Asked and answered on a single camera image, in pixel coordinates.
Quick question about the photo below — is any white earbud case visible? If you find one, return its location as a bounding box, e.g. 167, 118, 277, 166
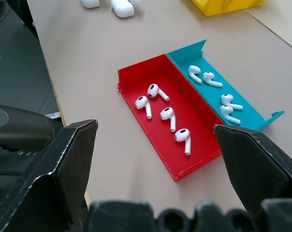
110, 0, 144, 18
80, 0, 101, 9

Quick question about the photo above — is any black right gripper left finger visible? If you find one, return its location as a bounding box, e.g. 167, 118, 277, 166
0, 119, 99, 232

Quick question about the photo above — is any blue plastic tray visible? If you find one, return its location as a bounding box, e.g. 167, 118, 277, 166
165, 39, 285, 132

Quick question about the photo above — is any yellow plastic bin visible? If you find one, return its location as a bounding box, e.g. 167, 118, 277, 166
190, 0, 267, 17

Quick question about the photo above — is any dark rounded shape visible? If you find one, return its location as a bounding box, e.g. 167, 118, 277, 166
0, 103, 64, 155

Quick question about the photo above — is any red plastic tray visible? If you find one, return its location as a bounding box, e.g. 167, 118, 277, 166
116, 53, 225, 182

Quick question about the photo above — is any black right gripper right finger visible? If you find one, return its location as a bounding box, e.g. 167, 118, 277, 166
213, 124, 292, 215

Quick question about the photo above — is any white earbud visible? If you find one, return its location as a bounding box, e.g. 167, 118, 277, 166
203, 71, 223, 88
188, 65, 203, 85
219, 104, 241, 125
147, 83, 170, 102
220, 93, 244, 110
134, 95, 153, 120
174, 128, 192, 157
160, 107, 176, 133

